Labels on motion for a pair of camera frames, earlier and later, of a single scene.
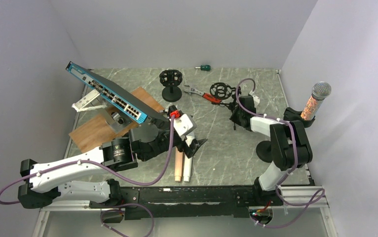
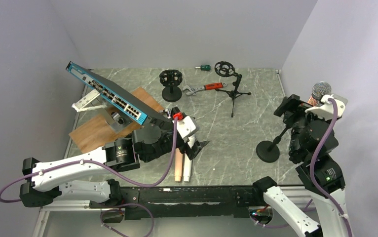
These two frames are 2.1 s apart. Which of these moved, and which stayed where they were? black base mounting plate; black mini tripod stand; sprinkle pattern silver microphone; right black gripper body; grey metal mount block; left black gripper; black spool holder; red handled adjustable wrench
Moved: red handled adjustable wrench; black mini tripod stand; right black gripper body
Stayed: sprinkle pattern silver microphone; black base mounting plate; black spool holder; grey metal mount block; left black gripper
